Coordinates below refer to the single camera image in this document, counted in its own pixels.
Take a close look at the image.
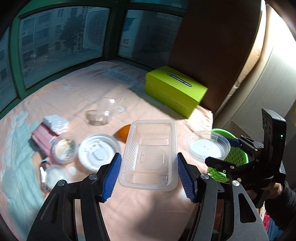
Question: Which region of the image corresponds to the round clear plastic bowl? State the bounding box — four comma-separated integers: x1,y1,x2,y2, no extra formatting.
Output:
187,131,231,163

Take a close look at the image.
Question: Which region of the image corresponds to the clear rectangular plastic tray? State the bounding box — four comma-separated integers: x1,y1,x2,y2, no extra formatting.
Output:
118,120,178,191

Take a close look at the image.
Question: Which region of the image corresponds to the person's right hand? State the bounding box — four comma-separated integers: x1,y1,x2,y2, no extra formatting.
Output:
265,182,283,199

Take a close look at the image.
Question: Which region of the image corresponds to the green mesh waste basket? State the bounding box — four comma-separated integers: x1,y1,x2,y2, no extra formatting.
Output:
208,128,249,183

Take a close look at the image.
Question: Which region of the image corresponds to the white round bowl lid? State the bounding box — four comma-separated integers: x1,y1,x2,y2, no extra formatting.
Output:
77,133,121,172

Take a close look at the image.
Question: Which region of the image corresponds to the orange peel piece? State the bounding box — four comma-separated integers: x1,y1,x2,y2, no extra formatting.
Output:
116,124,131,143

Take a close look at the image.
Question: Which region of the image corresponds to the round cup with printed lid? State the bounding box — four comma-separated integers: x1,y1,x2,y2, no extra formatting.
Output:
51,132,77,165

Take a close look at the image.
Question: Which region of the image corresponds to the clear plastic cup with white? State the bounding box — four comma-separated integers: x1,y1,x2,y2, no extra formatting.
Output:
44,165,71,192

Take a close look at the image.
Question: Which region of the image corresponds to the clear dome plastic cup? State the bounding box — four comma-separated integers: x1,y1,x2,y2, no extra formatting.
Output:
86,97,125,126

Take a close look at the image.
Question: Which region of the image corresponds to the grey wardrobe cabinet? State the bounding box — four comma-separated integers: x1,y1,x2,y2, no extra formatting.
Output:
214,4,296,163

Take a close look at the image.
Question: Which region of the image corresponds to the silver foil wrapper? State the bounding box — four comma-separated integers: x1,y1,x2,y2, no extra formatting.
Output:
39,159,49,191

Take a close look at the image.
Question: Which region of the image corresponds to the pink snack packet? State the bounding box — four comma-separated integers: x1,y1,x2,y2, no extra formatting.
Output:
31,123,58,157

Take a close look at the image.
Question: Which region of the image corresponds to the lime green tissue box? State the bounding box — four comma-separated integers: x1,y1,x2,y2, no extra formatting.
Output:
144,66,208,118

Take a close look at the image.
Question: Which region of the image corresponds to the green window frame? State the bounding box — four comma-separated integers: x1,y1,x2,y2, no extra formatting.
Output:
1,1,188,116

